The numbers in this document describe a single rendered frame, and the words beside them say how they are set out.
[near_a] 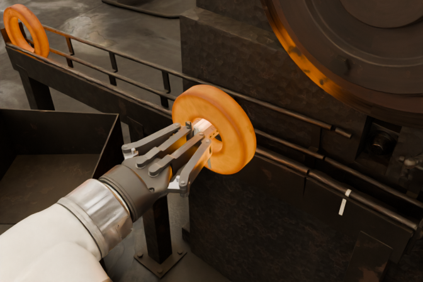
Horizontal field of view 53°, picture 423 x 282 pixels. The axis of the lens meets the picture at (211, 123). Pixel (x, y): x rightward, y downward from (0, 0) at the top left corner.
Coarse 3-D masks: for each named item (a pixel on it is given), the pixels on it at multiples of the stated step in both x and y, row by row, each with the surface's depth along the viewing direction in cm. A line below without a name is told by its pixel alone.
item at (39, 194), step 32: (0, 128) 92; (32, 128) 95; (64, 128) 94; (96, 128) 93; (0, 160) 93; (32, 160) 98; (64, 160) 97; (96, 160) 96; (0, 192) 91; (32, 192) 90; (64, 192) 89; (0, 224) 84
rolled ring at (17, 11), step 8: (8, 8) 129; (16, 8) 127; (24, 8) 128; (8, 16) 132; (16, 16) 129; (24, 16) 126; (32, 16) 127; (8, 24) 134; (16, 24) 136; (32, 24) 126; (40, 24) 128; (8, 32) 137; (16, 32) 137; (32, 32) 128; (40, 32) 128; (16, 40) 138; (24, 40) 139; (40, 40) 128; (32, 48) 139; (40, 48) 130; (48, 48) 132; (32, 56) 135
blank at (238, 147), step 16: (192, 96) 65; (208, 96) 63; (224, 96) 64; (176, 112) 70; (192, 112) 67; (208, 112) 64; (224, 112) 62; (240, 112) 63; (224, 128) 64; (240, 128) 63; (224, 144) 66; (240, 144) 63; (208, 160) 71; (224, 160) 68; (240, 160) 65
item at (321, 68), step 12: (276, 0) 62; (288, 24) 63; (300, 48) 63; (312, 60) 63; (324, 72) 63; (348, 84) 61; (360, 96) 61; (372, 96) 59; (384, 96) 58; (396, 96) 57; (408, 96) 56; (420, 96) 53; (396, 108) 58; (408, 108) 57; (420, 108) 56
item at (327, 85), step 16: (272, 0) 64; (272, 16) 66; (288, 48) 67; (304, 64) 66; (320, 80) 66; (336, 96) 65; (352, 96) 64; (368, 112) 63; (384, 112) 61; (400, 112) 60; (416, 128) 59
